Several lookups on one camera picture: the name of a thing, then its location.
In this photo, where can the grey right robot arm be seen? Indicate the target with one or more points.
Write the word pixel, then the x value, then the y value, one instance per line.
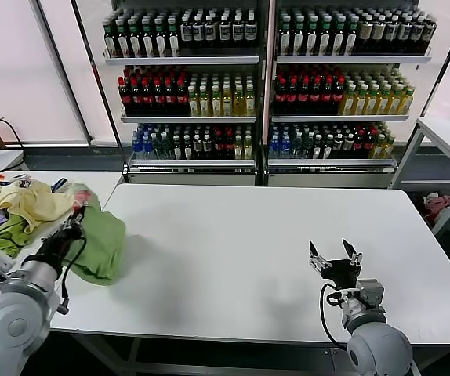
pixel 378 348

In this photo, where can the small red label cola bottle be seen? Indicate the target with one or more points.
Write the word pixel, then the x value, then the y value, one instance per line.
pixel 369 148
pixel 229 149
pixel 218 149
pixel 359 148

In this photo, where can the green cap white label bottle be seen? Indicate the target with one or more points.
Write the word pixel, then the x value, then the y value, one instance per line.
pixel 147 41
pixel 173 41
pixel 324 39
pixel 338 39
pixel 135 41
pixel 298 39
pixel 311 39
pixel 351 39
pixel 284 39
pixel 110 41
pixel 160 41
pixel 122 41

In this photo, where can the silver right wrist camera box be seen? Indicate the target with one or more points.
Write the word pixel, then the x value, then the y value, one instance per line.
pixel 371 291

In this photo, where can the dark bottle beige label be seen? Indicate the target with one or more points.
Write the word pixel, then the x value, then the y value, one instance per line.
pixel 404 35
pixel 417 35
pixel 377 35
pixel 390 35
pixel 429 35
pixel 364 35

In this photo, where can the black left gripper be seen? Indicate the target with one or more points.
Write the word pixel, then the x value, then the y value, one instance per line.
pixel 58 244

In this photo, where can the small dark green bottle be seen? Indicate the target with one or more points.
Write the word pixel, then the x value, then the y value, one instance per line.
pixel 166 149
pixel 297 148
pixel 156 149
pixel 308 148

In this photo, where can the small blue water bottle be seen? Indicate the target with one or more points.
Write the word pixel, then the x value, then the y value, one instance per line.
pixel 136 149
pixel 147 149
pixel 285 148
pixel 274 148

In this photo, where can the dark bottle white label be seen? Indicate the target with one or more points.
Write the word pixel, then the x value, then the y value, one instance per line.
pixel 198 33
pixel 224 33
pixel 237 33
pixel 186 33
pixel 250 33
pixel 210 33

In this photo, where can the pale yellow garment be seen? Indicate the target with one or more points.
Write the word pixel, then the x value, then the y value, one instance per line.
pixel 33 203

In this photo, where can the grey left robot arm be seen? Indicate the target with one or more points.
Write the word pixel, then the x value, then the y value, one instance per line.
pixel 9 317

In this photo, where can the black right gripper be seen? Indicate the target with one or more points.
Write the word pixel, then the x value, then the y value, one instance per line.
pixel 340 272

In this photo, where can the small dark bottle white cap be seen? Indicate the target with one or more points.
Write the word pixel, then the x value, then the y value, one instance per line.
pixel 338 148
pixel 318 148
pixel 348 148
pixel 177 149
pixel 187 149
pixel 197 149
pixel 329 148
pixel 207 149

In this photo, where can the white metal side table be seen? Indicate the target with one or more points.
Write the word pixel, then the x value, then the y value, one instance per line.
pixel 444 131

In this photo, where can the small yellow drink bottle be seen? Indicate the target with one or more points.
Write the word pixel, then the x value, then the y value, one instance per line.
pixel 238 149
pixel 388 148
pixel 378 148
pixel 248 149

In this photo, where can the pink garment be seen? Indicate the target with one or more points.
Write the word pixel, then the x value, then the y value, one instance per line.
pixel 436 203

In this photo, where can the red cap cola bottle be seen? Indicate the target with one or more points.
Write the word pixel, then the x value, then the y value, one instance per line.
pixel 159 100
pixel 327 98
pixel 181 100
pixel 303 98
pixel 170 100
pixel 315 98
pixel 136 100
pixel 339 98
pixel 291 98
pixel 124 100
pixel 147 100
pixel 280 98

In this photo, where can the blue white striped item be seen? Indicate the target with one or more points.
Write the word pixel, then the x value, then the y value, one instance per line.
pixel 60 184

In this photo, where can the white printed garment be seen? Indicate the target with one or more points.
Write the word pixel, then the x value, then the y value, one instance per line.
pixel 22 181

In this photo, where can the light green t-shirt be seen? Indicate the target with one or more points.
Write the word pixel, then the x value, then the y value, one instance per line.
pixel 99 243

